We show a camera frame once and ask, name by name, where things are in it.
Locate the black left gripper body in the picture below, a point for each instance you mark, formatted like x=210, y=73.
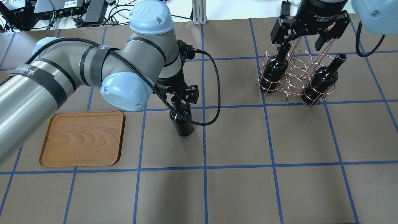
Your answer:
x=168, y=83

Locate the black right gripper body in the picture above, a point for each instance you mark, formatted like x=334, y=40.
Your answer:
x=320, y=11

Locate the dark wine bottle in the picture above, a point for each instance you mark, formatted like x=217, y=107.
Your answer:
x=182, y=127
x=322, y=80
x=274, y=70

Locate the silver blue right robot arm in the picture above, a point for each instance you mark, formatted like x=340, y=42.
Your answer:
x=377, y=16

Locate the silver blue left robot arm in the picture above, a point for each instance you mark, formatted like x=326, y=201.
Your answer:
x=35, y=90

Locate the wooden tray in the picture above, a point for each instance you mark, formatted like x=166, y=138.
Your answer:
x=83, y=139

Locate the black power adapter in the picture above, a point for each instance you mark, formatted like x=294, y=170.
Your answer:
x=285, y=8

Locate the copper wire bottle basket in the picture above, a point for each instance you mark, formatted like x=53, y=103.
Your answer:
x=302, y=63

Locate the aluminium frame post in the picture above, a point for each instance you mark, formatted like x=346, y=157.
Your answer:
x=199, y=12

